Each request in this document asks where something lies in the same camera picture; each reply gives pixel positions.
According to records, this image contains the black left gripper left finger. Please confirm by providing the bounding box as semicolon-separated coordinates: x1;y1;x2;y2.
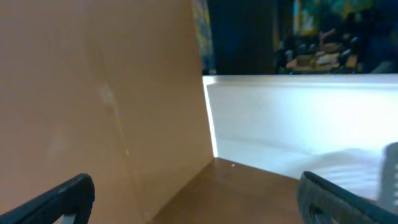
1;174;95;224

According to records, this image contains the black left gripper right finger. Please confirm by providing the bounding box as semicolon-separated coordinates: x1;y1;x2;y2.
297;171;397;224

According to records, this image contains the white back board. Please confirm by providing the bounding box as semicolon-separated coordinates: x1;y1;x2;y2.
203;75;397;199

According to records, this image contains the grey plastic basket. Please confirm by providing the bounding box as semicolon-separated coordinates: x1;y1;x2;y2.
377;142;397;213

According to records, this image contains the brown cardboard side panel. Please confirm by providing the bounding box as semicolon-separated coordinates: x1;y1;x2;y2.
1;0;213;223

